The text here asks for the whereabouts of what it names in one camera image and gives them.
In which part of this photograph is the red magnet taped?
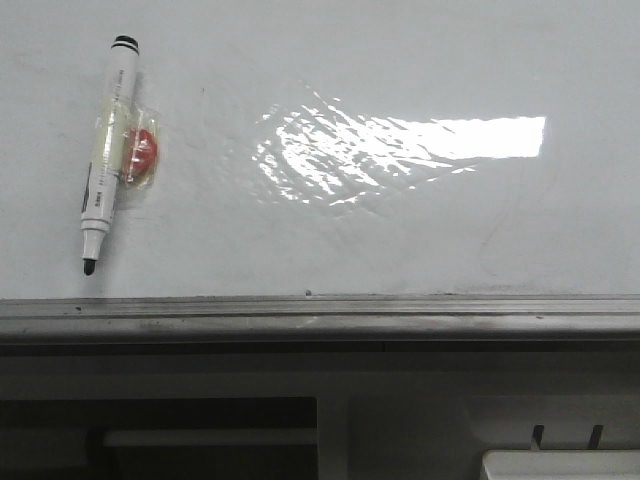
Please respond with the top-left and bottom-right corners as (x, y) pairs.
(120, 108), (161, 189)

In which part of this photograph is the grey aluminium whiteboard tray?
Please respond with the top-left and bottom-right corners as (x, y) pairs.
(1, 294), (639, 345)

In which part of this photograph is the white box lower right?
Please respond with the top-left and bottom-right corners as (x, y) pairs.
(479, 450), (639, 479)

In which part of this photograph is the white glossy whiteboard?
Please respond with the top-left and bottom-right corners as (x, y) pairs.
(1, 1), (639, 299)

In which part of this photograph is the white cabinet below board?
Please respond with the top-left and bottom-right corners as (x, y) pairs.
(1, 344), (639, 479)

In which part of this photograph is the white black whiteboard marker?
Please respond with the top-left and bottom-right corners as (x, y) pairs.
(80, 35), (140, 276)

